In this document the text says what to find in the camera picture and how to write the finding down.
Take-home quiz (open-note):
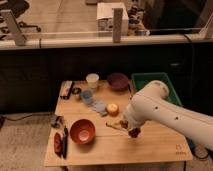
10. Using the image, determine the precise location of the black white rectangular box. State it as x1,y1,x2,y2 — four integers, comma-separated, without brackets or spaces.
60,80,73,99

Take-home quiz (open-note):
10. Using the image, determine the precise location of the white cardboard box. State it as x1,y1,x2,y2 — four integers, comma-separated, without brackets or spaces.
97,2,128,36

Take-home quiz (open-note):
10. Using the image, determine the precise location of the blue cup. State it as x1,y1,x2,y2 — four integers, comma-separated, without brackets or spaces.
81,90,93,105

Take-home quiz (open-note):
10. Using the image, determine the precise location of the dark red grape bunch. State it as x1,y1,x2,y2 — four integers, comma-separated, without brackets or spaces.
120,120,141,138

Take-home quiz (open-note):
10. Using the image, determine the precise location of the green plastic tray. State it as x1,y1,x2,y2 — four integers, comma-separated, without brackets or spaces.
131,72,182,106

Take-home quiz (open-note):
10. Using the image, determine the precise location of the yellow red apple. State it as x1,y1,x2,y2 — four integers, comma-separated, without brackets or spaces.
106,103,119,116

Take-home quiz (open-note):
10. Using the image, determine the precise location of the small metal clip object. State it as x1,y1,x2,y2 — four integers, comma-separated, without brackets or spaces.
50,115,64,128

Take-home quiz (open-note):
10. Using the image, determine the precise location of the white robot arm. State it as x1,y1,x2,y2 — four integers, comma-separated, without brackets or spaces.
123,80,213,151

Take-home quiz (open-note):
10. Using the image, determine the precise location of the red handled tool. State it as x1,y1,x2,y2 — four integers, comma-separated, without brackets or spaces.
54,133,62,157

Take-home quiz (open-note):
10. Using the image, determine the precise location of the red bowl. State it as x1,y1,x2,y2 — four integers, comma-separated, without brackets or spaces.
70,119,96,145

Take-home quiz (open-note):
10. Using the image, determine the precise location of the metal spoon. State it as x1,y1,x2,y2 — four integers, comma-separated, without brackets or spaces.
128,84,133,98

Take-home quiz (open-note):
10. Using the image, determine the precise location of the purple bowl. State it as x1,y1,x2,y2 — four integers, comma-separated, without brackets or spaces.
107,73,129,91

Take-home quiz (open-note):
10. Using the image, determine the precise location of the small black ring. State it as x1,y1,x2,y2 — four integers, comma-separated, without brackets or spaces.
71,87,82,96

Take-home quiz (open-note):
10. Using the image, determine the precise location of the office chair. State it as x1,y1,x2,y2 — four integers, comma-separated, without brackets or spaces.
0,0,41,33

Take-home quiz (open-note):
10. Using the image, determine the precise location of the white cup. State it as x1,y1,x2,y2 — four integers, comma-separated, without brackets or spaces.
86,73,99,89

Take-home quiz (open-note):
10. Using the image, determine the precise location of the black marker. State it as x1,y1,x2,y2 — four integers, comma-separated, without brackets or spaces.
62,126,68,159

